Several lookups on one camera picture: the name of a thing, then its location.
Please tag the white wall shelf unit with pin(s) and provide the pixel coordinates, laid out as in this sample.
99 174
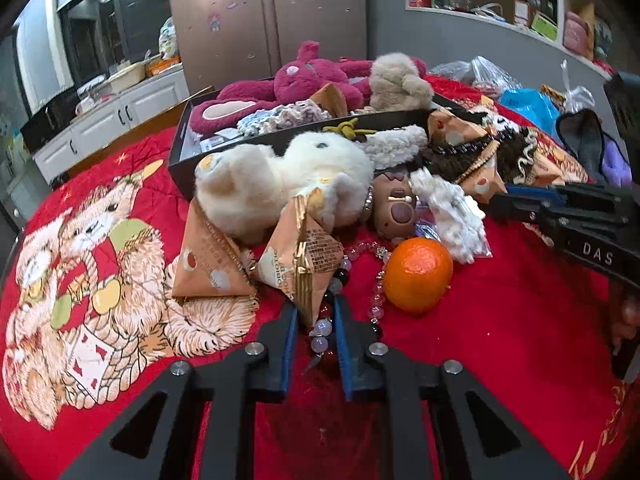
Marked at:
500 20

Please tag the brown scrunchie white wavy trim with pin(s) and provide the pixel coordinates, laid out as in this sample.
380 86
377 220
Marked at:
517 155

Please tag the black box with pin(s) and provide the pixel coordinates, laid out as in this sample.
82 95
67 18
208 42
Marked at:
185 175

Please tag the silver refrigerator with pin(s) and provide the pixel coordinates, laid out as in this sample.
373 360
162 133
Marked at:
265 20

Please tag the printed plastic bag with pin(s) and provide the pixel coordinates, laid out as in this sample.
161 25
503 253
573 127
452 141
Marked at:
169 37

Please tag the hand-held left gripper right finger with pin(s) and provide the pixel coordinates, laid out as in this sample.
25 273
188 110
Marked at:
345 355

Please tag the dark grey cloth bag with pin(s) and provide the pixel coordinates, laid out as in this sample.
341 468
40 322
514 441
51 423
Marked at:
582 145

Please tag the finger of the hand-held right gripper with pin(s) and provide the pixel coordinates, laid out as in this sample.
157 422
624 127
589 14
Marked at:
515 207
590 195

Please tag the person's right hand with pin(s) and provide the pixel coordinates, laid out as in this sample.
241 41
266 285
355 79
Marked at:
625 320

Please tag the beige plush bear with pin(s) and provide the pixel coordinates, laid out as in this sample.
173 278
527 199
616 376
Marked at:
400 80

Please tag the maroon plush bunny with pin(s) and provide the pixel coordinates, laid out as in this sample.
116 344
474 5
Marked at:
300 85

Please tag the cream woolly scrunchie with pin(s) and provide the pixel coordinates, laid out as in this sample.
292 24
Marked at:
395 147

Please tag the cream basin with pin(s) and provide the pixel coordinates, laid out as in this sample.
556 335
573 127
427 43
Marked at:
127 77

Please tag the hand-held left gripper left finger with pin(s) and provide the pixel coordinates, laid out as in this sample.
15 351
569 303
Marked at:
289 350

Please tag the clear plastic bag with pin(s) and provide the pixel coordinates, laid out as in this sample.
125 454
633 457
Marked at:
475 77

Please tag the blue plastic bag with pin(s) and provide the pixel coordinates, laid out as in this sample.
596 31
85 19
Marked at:
530 110

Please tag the dark window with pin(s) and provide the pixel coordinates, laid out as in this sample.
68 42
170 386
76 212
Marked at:
115 25

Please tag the pink container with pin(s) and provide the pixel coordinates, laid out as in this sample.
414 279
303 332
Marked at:
576 32

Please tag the white fluffy scrunchie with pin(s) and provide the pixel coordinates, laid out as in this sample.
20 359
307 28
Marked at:
450 215

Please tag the green card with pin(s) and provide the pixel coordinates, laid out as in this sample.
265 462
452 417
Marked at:
544 26

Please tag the red printed blanket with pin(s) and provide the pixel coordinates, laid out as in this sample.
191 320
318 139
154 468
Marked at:
500 335

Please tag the purple cloth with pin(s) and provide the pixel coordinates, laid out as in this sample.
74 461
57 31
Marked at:
617 165

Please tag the light blue scrunchie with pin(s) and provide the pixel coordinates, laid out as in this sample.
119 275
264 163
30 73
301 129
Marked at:
257 122

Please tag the yellow black patterned roll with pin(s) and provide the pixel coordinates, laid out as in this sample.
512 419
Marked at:
550 95

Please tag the white cabinet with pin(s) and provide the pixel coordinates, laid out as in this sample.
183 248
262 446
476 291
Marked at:
110 120

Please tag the deep orange mandarin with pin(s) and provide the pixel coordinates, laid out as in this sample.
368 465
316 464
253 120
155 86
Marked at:
417 275

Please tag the white plush bear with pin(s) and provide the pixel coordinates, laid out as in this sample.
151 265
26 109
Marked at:
300 170

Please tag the white plastic bag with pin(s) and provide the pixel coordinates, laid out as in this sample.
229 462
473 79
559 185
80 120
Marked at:
577 95

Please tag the orange snack packet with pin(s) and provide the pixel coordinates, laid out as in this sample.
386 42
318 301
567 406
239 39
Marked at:
300 260
482 185
457 127
330 100
210 260

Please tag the black microwave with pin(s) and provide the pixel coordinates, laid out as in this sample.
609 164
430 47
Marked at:
50 120

